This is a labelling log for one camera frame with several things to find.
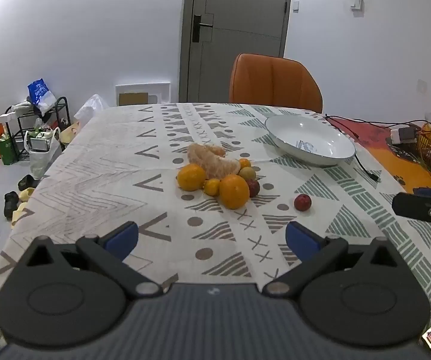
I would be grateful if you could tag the large orange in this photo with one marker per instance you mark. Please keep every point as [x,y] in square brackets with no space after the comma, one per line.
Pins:
[234,192]
[191,177]

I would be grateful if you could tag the white foam frame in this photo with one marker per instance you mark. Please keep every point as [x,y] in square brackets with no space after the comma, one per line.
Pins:
[159,90]

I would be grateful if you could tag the small green fruit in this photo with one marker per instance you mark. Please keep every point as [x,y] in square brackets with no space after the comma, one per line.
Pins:
[247,173]

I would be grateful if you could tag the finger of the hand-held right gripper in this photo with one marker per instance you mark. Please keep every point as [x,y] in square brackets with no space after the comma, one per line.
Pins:
[418,206]

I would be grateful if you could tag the orange cartoon table mat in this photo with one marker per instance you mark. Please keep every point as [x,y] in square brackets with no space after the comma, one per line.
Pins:
[392,161]

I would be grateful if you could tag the black shoe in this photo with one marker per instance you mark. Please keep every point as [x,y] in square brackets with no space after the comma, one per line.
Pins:
[11,203]
[27,183]

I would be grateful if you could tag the crumpled white plastic bag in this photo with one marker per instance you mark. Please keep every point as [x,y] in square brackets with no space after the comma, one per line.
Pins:
[91,107]

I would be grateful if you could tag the dark red small fruit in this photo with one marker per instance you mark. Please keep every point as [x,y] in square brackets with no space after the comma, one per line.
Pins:
[255,188]

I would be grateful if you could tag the white power adapter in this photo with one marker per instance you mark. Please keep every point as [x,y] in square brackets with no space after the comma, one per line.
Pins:
[403,134]

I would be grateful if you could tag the filled white plastic bag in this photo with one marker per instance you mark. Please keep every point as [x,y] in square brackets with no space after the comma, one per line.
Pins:
[43,157]

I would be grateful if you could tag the blue plastic bag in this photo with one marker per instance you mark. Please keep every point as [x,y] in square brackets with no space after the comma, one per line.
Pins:
[40,93]

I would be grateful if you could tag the small peeled pomelo segment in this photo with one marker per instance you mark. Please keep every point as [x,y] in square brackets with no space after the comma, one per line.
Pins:
[200,153]

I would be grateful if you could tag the white ceramic plate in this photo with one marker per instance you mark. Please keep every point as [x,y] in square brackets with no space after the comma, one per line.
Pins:
[298,131]

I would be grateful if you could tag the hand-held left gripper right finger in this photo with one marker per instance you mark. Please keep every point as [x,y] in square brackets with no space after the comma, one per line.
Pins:
[301,240]

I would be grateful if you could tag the orange leather chair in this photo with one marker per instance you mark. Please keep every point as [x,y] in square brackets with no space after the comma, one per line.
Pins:
[275,82]

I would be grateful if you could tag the brown cardboard sheet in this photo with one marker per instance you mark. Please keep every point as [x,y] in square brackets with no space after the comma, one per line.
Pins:
[133,98]

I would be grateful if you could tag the green paper bag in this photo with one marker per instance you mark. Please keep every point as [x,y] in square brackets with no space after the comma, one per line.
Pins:
[7,150]

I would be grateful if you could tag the grey door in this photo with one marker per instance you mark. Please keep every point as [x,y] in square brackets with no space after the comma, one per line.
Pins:
[238,15]

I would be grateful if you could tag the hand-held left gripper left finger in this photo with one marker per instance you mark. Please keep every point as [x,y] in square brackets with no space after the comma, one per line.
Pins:
[122,235]

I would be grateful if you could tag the large peeled pomelo segment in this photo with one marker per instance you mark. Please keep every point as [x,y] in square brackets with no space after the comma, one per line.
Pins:
[220,167]

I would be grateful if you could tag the bright red small fruit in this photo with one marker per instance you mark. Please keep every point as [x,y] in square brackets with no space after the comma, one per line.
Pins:
[303,202]

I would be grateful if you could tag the yellow slipper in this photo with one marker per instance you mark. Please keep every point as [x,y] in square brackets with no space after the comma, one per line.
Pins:
[26,194]
[19,213]

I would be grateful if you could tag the white light switch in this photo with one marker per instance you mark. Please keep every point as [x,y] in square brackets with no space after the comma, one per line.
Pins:
[357,3]

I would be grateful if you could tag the black shoe rack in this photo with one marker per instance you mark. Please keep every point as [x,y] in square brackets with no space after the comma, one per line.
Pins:
[22,120]

